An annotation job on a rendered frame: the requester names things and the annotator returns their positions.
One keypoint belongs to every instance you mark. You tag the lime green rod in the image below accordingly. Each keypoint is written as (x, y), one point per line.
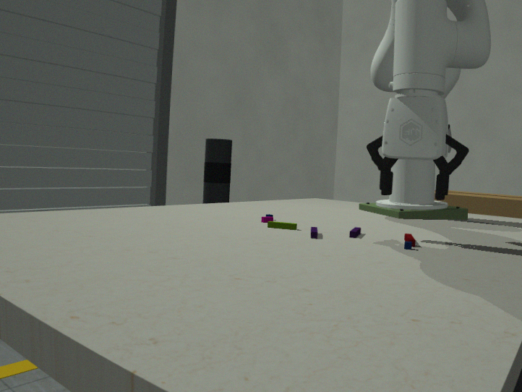
(282, 225)

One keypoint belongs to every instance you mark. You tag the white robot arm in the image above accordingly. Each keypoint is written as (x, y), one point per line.
(425, 44)

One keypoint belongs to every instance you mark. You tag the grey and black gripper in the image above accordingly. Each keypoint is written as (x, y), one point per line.
(416, 126)

